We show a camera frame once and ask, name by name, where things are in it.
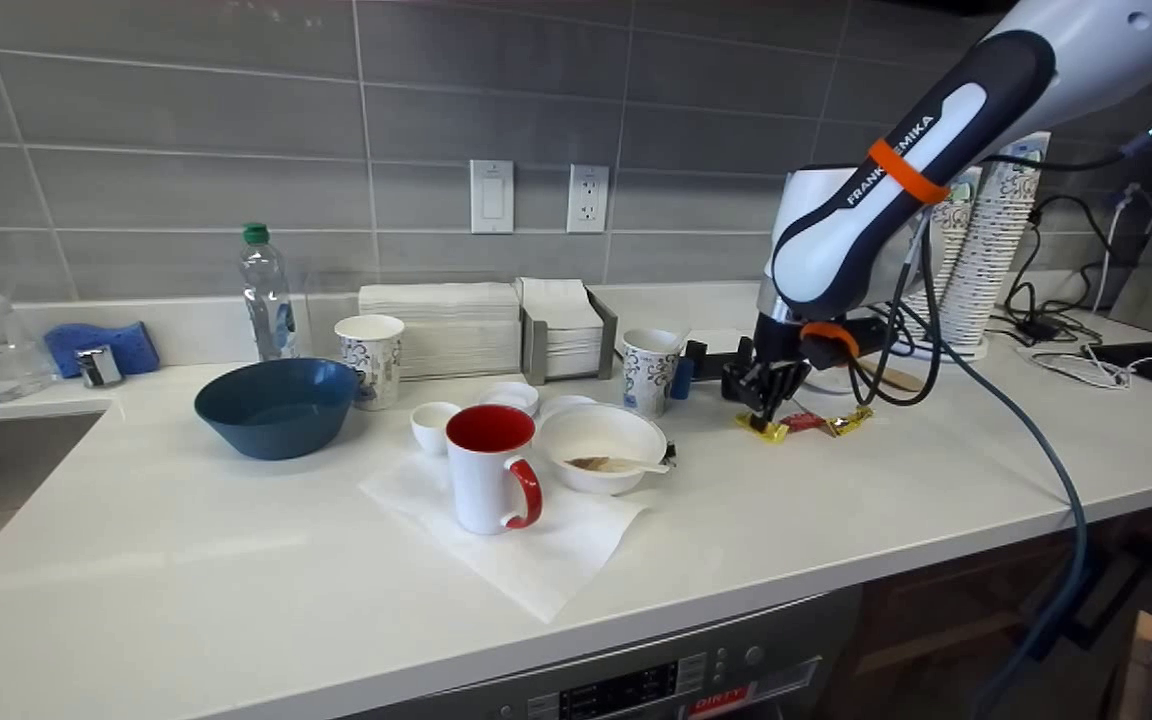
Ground white wall outlet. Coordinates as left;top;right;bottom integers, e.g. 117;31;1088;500
564;160;613;234

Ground small white cup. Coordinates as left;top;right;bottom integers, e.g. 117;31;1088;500
476;378;543;420
406;397;465;460

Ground black tangled cables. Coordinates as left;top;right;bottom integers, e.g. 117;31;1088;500
1000;182;1152;390

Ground kitchen sink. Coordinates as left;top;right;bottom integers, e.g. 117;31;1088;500
0;411;109;605

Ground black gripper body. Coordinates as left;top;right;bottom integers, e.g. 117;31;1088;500
717;315;872;402

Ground long yellow sachet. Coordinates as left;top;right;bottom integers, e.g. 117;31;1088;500
825;402;876;439

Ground blue sponge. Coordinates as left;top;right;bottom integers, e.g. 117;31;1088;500
42;320;165;383

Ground large wooden spoon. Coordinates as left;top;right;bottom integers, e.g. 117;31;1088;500
866;358;935;399

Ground blue bowl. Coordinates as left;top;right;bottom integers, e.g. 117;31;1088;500
190;355;368;465

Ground dishwasher control panel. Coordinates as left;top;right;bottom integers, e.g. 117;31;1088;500
349;582;872;720

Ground white wall switch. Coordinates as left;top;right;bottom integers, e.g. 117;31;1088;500
467;154;519;234

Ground patterned paper cup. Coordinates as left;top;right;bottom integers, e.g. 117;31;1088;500
333;313;406;402
613;327;689;414

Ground small metal box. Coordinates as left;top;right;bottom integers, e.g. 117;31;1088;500
76;344;123;390

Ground dark lower cabinet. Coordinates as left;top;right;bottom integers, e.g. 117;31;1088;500
850;491;1152;720

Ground clear water bottle green cap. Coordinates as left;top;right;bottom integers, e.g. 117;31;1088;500
234;221;300;364

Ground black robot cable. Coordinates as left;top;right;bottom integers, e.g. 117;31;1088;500
850;216;960;411

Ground stack of paper cups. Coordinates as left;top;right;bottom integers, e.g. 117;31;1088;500
928;129;1050;364

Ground white bowl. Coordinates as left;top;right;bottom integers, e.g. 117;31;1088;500
535;399;674;500

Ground blue-grey thick cable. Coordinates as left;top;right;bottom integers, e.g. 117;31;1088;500
911;223;1092;720

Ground metal napkin holder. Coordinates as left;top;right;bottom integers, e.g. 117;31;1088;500
515;275;624;388

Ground white mug red inside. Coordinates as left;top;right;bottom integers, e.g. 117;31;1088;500
439;399;547;541

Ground white paper napkin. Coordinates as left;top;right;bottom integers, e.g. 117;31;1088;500
356;442;653;626

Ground small yellow sachet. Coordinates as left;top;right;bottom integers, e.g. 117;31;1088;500
736;411;796;448

